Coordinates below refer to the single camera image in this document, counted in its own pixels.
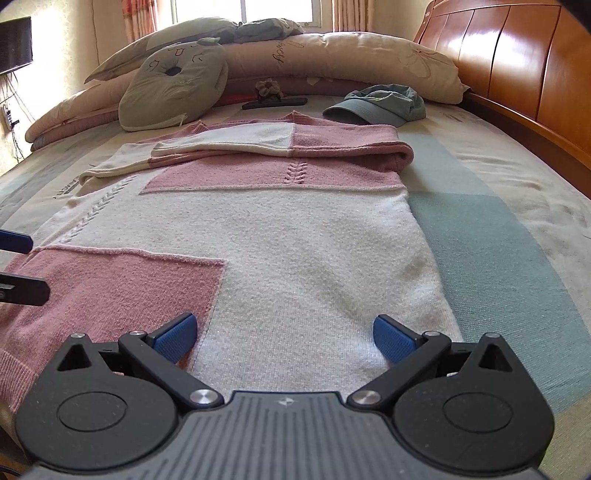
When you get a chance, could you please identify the black wall cables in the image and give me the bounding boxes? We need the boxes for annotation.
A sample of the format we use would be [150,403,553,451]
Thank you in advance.
[0,74,28,162]

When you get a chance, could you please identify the pink checked curtain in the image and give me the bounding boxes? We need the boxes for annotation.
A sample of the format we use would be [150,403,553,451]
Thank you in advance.
[332,0,370,33]
[122,0,155,42]

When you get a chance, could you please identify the window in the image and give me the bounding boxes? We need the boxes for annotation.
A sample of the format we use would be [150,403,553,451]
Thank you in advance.
[171,0,335,26]

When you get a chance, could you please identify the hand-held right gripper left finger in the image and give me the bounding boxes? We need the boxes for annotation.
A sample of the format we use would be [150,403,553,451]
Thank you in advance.
[56,313,227,411]

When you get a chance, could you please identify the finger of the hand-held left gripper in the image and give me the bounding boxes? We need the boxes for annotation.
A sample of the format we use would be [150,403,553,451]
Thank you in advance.
[0,229,33,254]
[0,272,51,306]

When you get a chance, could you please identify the black wall television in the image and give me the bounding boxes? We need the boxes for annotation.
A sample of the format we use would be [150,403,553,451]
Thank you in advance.
[0,17,34,75]

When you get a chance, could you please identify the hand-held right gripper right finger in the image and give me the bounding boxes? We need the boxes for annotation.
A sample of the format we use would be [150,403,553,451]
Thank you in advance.
[346,316,515,411]

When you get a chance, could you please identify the blue-grey folded cloth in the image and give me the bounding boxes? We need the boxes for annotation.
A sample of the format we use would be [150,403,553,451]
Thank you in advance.
[233,17,305,44]

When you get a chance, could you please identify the wooden bed headboard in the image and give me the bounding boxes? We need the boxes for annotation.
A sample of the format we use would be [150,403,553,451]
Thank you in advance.
[412,0,591,199]

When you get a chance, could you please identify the black phone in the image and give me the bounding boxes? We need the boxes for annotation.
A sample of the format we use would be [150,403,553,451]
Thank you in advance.
[241,97,308,110]

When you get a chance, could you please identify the grey pillow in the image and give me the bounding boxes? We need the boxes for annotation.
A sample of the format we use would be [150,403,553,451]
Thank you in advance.
[84,17,241,85]

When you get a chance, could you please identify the beige floral quilt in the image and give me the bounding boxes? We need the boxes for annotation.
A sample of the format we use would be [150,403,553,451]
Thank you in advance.
[24,31,471,144]

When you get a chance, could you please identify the thin wall cord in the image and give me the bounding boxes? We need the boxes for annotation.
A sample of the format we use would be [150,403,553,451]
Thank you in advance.
[90,0,100,63]

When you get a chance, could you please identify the grey cat face cushion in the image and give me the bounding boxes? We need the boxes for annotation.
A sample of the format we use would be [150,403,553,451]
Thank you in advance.
[119,38,229,133]

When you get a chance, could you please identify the knitted flower ornament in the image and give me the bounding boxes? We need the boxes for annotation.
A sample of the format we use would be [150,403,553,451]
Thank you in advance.
[256,79,283,103]

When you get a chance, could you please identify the light blue cap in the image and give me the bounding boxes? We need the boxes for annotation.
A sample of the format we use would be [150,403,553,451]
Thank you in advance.
[322,84,426,127]

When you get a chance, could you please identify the pink quilt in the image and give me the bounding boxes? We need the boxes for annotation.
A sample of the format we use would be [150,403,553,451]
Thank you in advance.
[32,76,361,151]

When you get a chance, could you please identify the pink and white sweater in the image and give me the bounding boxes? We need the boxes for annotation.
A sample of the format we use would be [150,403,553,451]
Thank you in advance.
[0,111,465,416]

